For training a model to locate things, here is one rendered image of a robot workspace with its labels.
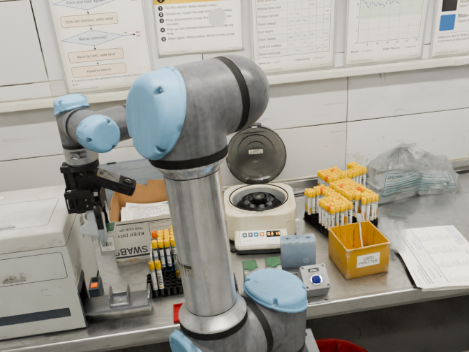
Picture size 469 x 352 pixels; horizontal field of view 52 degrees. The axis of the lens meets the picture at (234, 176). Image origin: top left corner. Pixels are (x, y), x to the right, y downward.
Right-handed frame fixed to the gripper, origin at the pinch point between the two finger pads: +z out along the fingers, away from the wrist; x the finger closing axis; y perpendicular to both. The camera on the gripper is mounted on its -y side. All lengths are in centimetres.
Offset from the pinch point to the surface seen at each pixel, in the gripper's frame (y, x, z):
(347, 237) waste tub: -67, -14, 19
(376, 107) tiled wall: -94, -62, -5
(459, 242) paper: -101, -10, 23
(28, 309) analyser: 21.8, 4.9, 15.9
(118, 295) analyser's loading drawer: 1.0, -2.3, 20.6
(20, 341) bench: 25.5, 6.1, 24.6
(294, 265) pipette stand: -49, -9, 23
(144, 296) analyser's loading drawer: -6.1, -0.5, 20.6
